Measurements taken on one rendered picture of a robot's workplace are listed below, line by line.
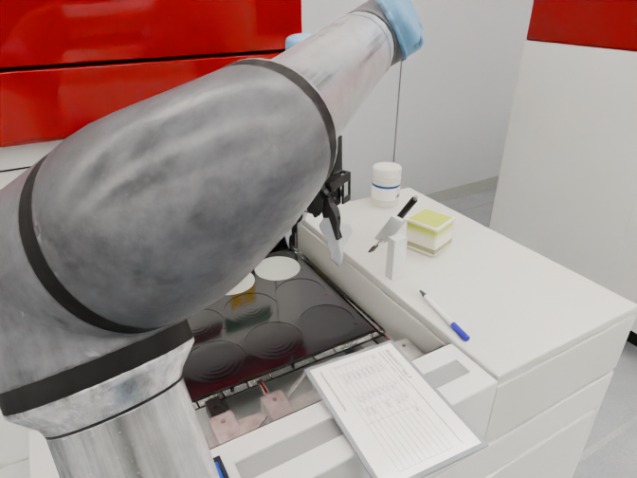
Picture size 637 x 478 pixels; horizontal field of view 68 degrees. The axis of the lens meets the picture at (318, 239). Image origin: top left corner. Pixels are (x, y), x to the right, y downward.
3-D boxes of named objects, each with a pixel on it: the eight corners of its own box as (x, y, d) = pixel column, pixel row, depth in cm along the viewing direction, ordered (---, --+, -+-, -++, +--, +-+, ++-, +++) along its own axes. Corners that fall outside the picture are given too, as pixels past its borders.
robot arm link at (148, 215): (126, 58, 15) (395, -41, 53) (-28, 186, 20) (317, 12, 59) (318, 330, 18) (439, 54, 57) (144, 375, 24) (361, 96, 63)
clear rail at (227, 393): (178, 412, 71) (177, 405, 70) (382, 331, 87) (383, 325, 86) (181, 418, 70) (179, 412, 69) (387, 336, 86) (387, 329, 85)
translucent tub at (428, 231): (402, 247, 100) (405, 217, 96) (421, 234, 104) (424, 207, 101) (433, 259, 95) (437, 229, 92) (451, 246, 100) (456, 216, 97)
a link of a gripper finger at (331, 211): (349, 235, 77) (330, 185, 75) (344, 239, 76) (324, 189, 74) (328, 239, 80) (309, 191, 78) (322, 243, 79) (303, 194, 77)
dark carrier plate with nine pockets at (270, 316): (141, 291, 98) (140, 288, 97) (290, 250, 113) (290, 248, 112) (188, 404, 71) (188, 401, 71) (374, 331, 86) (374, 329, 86)
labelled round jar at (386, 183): (365, 199, 121) (367, 164, 117) (387, 194, 125) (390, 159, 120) (381, 210, 116) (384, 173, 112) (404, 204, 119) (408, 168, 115)
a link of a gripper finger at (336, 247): (367, 251, 82) (348, 202, 80) (348, 266, 78) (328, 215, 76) (353, 253, 84) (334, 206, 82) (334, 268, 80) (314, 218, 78)
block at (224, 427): (209, 432, 69) (208, 417, 67) (232, 422, 70) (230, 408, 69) (229, 476, 62) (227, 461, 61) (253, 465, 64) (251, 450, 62)
